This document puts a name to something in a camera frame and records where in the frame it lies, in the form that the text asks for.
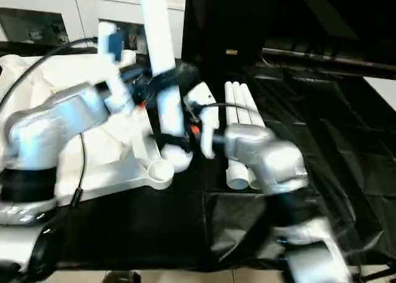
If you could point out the white plastic table top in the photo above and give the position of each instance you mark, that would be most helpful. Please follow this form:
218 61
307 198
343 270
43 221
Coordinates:
102 162

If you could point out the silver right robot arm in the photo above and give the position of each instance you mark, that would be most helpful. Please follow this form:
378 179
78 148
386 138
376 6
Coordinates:
272 159

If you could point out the black floor rod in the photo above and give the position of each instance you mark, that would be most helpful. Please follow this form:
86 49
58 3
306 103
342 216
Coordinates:
380 272

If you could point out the black plastic mat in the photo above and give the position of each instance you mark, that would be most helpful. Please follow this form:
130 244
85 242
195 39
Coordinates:
139 233

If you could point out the white sideboard cabinet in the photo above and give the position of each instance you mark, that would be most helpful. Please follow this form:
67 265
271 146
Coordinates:
83 10

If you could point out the dark metal rail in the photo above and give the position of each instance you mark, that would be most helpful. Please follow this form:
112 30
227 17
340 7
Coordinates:
325 58

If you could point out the white flat board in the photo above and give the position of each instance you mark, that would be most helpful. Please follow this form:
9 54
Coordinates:
382 88

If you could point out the small tan label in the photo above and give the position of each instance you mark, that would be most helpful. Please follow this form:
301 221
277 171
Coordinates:
231 51

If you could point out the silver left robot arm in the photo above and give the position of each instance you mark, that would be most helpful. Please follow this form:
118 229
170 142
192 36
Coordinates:
46 125

